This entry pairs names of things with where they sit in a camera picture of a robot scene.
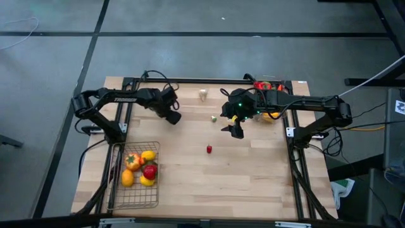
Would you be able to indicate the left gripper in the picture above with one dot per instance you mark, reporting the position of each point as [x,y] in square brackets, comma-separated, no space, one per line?
[163,100]

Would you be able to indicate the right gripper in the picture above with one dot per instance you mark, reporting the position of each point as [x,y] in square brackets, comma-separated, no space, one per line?
[242,103]

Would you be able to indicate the small yellow chili pepper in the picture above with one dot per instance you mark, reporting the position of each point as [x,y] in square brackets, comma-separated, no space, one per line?
[234,119]

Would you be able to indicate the large red bell pepper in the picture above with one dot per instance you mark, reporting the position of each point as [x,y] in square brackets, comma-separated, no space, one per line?
[262,85]

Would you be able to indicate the red tomato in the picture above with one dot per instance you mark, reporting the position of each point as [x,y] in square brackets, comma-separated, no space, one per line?
[150,172]

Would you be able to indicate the orange tomato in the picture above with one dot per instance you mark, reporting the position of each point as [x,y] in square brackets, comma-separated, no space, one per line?
[133,162]

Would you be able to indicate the orange citrus fruit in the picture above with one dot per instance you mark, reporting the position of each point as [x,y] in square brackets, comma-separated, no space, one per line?
[127,178]

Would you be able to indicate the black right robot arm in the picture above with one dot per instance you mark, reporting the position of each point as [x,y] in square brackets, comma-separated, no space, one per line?
[310,103]

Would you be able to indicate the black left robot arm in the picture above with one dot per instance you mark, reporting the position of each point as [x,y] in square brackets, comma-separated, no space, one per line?
[123,98]

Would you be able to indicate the small green white vegetable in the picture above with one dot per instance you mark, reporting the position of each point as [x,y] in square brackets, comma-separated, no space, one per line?
[214,119]

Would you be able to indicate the small red pepper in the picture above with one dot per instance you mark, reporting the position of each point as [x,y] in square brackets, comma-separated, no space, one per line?
[209,149]

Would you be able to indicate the white garlic bulb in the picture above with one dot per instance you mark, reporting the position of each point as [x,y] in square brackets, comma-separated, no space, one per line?
[203,94]

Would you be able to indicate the clear plastic container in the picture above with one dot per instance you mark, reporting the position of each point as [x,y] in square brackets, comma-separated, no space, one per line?
[286,118]

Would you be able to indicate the white green bag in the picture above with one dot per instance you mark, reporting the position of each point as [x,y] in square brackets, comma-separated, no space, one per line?
[343,190]

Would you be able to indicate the grey equipment box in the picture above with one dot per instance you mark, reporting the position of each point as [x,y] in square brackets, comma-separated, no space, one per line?
[394,142]

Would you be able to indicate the dark grey cabinet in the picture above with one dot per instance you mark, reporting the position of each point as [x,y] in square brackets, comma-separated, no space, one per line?
[379,202]

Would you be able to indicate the black floor object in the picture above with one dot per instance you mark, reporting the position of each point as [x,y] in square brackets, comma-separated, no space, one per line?
[9,141]

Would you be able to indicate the black aluminium table frame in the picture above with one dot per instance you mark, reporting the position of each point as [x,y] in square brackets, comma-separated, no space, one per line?
[196,80]

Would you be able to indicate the black frame clamp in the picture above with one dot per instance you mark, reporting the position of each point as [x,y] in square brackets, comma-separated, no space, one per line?
[248,77]
[145,75]

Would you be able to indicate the white arm base bracket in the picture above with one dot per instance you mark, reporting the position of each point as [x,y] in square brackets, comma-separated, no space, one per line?
[290,131]
[123,128]

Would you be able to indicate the black diagonal frame strut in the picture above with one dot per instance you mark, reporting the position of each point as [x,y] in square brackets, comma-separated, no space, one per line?
[308,193]
[102,189]

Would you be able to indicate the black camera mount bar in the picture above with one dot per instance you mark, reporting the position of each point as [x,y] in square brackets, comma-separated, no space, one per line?
[202,224]

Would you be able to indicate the black desk frame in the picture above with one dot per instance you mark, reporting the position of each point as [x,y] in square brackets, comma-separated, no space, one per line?
[364,82]

